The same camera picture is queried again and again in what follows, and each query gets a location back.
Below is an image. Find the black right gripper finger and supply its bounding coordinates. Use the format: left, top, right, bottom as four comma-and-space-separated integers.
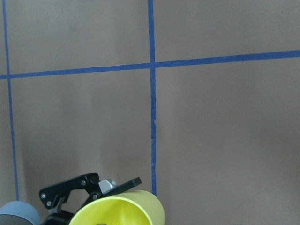
39, 172, 142, 225

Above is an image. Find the yellow plastic cup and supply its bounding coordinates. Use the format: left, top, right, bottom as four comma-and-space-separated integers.
70, 190, 165, 225

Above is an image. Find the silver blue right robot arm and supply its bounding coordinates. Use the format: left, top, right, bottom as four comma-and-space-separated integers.
0, 172, 142, 225

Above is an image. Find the brown paper table cover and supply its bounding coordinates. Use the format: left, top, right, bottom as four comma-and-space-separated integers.
0, 0, 300, 225

